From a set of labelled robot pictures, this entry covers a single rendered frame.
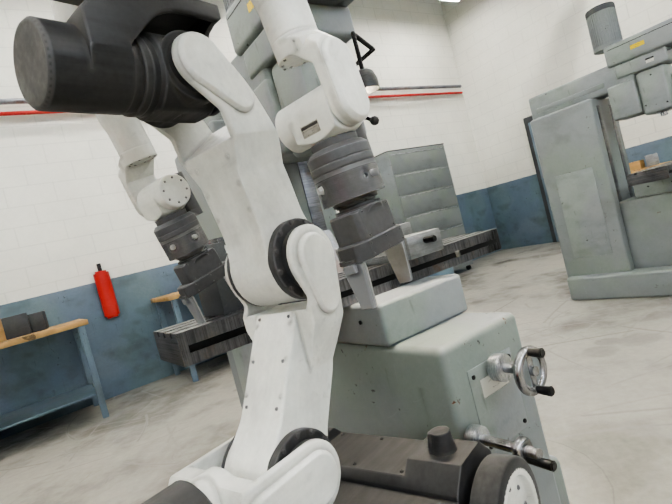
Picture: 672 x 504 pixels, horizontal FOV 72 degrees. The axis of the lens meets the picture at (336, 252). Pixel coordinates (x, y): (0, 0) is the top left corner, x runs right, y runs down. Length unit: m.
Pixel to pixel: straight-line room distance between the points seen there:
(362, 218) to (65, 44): 0.42
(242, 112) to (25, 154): 4.94
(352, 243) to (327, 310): 0.22
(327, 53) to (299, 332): 0.44
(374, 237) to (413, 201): 6.13
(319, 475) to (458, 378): 0.53
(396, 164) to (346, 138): 6.06
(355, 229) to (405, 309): 0.73
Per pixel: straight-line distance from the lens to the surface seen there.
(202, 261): 0.97
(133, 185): 1.01
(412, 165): 6.87
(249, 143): 0.78
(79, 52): 0.70
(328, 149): 0.59
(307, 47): 0.61
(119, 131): 0.98
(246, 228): 0.79
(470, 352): 1.22
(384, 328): 1.25
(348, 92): 0.60
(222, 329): 1.17
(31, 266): 5.43
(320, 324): 0.78
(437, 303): 1.38
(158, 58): 0.75
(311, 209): 1.88
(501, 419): 1.33
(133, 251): 5.54
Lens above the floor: 1.03
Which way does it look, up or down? 2 degrees down
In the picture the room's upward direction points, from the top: 15 degrees counter-clockwise
